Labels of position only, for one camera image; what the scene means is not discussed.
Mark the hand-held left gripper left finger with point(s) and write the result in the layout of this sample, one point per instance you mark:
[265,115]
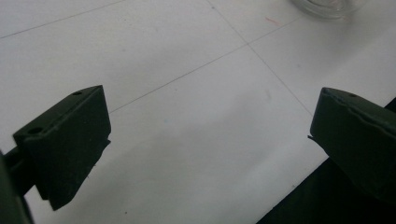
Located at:
[67,140]

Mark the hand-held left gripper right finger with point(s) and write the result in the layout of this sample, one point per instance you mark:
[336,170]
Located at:
[358,137]

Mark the clear glass jar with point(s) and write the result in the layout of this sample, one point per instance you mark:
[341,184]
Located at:
[325,7]

